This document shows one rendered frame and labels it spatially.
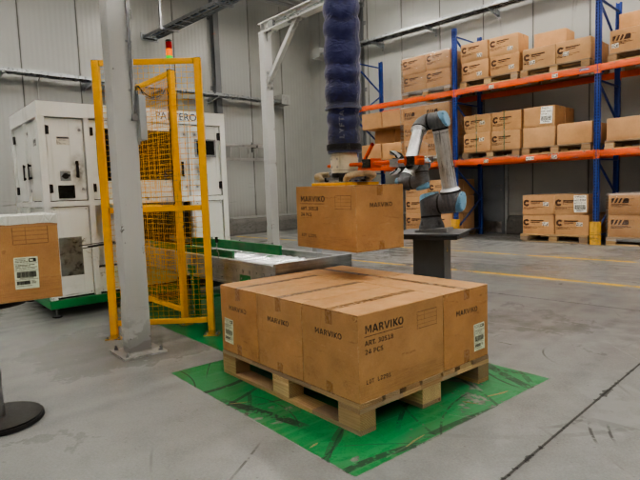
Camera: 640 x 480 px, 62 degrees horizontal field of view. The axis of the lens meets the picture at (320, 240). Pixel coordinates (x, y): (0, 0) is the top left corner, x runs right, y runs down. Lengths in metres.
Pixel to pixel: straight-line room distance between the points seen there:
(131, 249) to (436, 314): 2.13
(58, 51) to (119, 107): 8.70
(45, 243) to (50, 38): 9.90
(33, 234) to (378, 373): 1.73
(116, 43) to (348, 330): 2.51
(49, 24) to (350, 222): 10.18
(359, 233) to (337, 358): 0.93
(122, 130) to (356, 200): 1.67
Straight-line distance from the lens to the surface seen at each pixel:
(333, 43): 3.51
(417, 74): 12.04
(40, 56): 12.40
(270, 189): 6.95
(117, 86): 3.90
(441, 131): 3.95
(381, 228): 3.28
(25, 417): 3.11
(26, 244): 2.84
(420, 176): 3.58
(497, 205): 12.34
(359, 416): 2.48
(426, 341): 2.71
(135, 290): 3.89
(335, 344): 2.48
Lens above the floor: 1.09
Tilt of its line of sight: 5 degrees down
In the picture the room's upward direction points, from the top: 2 degrees counter-clockwise
